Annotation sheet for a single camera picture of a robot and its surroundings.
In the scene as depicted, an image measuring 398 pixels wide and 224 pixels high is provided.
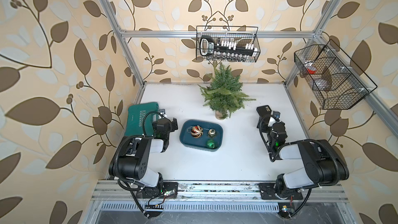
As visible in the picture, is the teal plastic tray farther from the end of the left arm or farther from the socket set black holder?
the socket set black holder

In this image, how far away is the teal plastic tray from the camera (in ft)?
2.88

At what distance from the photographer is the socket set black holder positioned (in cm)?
84

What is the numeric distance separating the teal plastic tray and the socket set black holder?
1.38 feet

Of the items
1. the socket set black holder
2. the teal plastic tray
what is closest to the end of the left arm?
the teal plastic tray
